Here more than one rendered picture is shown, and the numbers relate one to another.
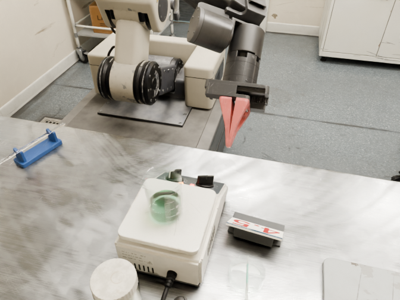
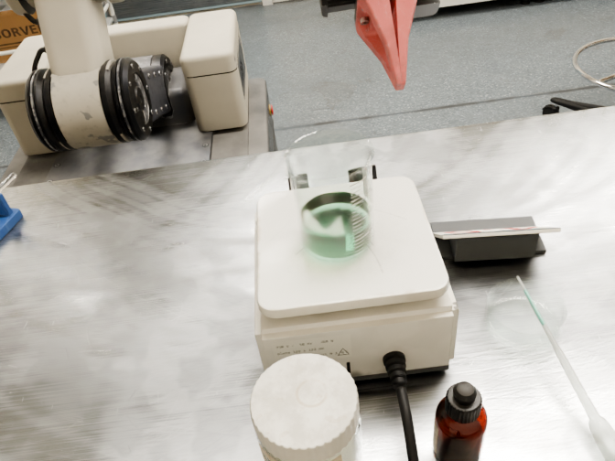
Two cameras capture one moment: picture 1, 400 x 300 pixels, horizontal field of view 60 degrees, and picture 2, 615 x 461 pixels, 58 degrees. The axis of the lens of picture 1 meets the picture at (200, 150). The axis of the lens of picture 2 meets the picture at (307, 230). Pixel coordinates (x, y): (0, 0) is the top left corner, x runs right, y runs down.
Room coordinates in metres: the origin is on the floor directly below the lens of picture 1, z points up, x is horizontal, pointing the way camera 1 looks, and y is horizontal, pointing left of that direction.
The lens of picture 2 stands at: (0.07, 0.13, 1.09)
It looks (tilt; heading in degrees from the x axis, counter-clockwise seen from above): 41 degrees down; 346
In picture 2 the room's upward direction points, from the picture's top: 8 degrees counter-clockwise
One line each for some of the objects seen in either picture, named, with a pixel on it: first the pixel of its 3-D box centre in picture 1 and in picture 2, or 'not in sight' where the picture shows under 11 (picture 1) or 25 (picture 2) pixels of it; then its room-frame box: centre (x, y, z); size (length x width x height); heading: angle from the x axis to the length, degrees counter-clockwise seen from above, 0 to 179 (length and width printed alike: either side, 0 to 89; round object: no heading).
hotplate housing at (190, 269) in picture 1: (176, 218); (342, 259); (0.36, 0.04, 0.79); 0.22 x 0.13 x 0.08; 165
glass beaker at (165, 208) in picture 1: (162, 195); (329, 198); (0.33, 0.05, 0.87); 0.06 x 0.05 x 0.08; 118
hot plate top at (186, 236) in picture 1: (169, 212); (343, 240); (0.34, 0.05, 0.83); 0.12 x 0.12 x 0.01; 75
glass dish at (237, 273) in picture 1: (246, 274); (523, 314); (0.28, -0.07, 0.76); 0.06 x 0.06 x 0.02
